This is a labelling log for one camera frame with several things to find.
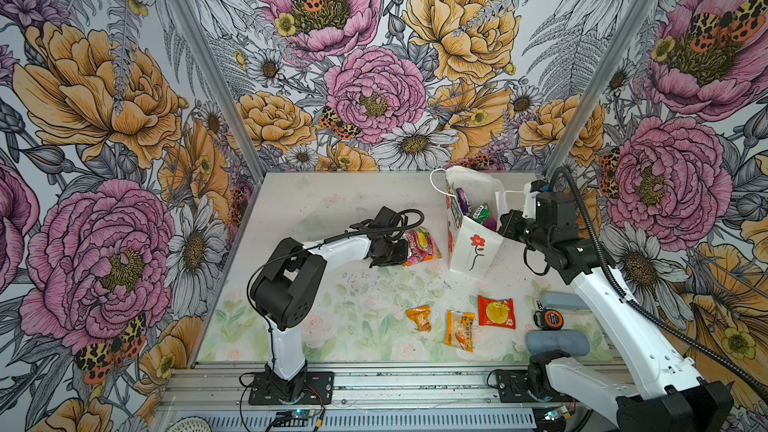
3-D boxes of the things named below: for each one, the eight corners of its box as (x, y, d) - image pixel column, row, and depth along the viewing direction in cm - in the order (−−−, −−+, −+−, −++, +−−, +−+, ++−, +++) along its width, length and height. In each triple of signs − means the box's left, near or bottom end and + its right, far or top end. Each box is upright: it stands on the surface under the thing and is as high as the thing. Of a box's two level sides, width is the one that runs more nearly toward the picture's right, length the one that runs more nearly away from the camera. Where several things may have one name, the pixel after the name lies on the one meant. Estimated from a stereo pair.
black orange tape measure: (536, 330, 85) (540, 326, 82) (531, 312, 88) (535, 308, 85) (562, 330, 85) (567, 326, 82) (556, 312, 88) (560, 308, 85)
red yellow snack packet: (478, 325, 86) (480, 322, 85) (477, 298, 91) (478, 295, 90) (515, 329, 85) (517, 327, 84) (511, 302, 91) (513, 299, 89)
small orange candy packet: (406, 331, 85) (407, 328, 84) (406, 308, 90) (406, 305, 88) (431, 331, 85) (432, 328, 84) (429, 308, 90) (430, 305, 88)
